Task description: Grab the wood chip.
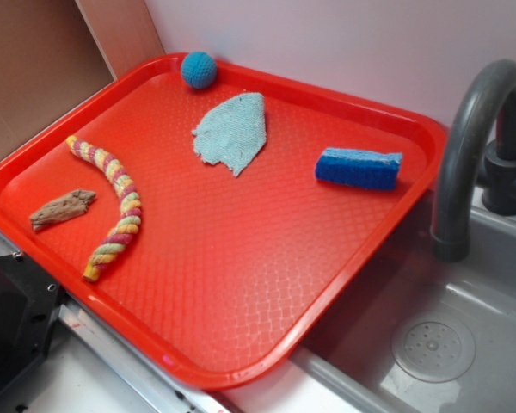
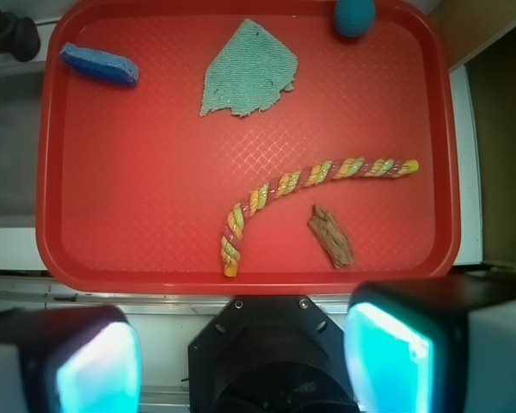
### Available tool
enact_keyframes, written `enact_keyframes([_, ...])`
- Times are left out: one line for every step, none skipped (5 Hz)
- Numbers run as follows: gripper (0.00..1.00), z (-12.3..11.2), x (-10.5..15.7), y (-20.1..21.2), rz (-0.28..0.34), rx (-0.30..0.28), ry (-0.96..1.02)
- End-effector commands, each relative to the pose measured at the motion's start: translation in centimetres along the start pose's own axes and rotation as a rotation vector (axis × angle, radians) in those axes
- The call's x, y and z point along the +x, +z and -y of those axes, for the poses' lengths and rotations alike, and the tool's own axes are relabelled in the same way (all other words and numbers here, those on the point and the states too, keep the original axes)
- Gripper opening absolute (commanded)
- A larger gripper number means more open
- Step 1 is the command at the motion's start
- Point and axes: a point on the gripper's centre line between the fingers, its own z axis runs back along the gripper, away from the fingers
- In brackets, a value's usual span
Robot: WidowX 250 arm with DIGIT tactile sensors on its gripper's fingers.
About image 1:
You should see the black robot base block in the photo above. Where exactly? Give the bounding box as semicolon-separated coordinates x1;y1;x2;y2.
0;255;65;397

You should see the brown wood chip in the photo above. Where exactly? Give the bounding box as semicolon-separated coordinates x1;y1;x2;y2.
29;189;96;231

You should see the red plastic tray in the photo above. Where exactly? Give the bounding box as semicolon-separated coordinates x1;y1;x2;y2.
0;53;446;390

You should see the light blue cloth piece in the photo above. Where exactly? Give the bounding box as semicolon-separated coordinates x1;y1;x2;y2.
193;92;267;177

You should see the blue sponge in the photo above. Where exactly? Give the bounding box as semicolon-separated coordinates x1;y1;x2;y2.
315;147;403;190

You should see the blue crocheted ball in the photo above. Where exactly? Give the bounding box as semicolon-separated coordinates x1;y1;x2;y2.
181;52;218;89

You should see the grey plastic sink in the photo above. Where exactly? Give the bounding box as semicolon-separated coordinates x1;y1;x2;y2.
292;195;516;412

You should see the grey toy faucet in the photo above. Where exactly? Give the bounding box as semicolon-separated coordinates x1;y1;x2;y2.
430;59;516;262

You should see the brown cardboard panel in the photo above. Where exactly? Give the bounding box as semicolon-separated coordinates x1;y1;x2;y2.
0;1;163;161

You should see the multicolour twisted rope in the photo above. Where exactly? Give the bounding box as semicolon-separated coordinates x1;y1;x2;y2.
64;134;144;283

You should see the aluminium rail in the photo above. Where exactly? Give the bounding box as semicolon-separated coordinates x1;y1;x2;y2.
0;217;242;413

